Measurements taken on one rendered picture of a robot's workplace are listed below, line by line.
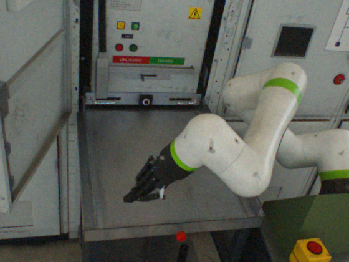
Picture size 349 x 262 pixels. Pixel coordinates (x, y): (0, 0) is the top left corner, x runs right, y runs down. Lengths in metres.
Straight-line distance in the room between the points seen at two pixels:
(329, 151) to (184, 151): 0.75
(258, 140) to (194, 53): 0.90
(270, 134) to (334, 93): 1.20
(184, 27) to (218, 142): 0.94
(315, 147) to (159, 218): 0.63
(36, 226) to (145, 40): 1.15
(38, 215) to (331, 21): 1.70
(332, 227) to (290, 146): 0.32
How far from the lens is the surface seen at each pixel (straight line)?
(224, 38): 1.77
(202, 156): 0.88
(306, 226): 1.39
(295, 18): 1.85
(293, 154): 1.57
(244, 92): 1.28
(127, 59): 1.75
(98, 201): 1.37
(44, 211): 2.17
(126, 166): 1.51
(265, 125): 1.02
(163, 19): 1.71
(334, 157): 1.53
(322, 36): 1.96
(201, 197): 1.44
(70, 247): 2.33
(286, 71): 1.22
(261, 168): 0.91
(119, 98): 1.82
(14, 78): 1.23
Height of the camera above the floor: 1.82
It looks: 35 degrees down
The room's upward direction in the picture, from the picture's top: 10 degrees clockwise
